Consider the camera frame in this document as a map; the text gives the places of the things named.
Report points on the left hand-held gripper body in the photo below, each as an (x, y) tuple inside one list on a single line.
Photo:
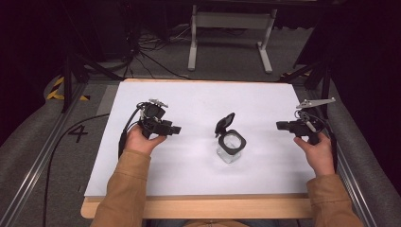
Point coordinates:
[(153, 118)]

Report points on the yellow black hazard tape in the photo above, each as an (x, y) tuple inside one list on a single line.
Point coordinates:
[(60, 91)]

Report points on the white metal table frame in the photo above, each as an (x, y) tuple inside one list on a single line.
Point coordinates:
[(231, 34)]

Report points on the person's right hand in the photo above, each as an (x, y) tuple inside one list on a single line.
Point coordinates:
[(318, 154)]

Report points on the black tripod stand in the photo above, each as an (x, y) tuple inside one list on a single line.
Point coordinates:
[(315, 72), (78, 69)]

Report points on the person's left hand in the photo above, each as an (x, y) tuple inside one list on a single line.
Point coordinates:
[(142, 141)]

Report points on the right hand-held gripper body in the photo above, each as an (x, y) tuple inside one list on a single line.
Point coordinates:
[(305, 122)]

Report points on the white sheet on table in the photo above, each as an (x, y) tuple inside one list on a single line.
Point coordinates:
[(201, 138)]

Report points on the aluminium rail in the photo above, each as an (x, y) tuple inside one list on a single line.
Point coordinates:
[(353, 186), (34, 164)]

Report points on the clear jar with black lid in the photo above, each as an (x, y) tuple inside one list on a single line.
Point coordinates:
[(229, 140)]

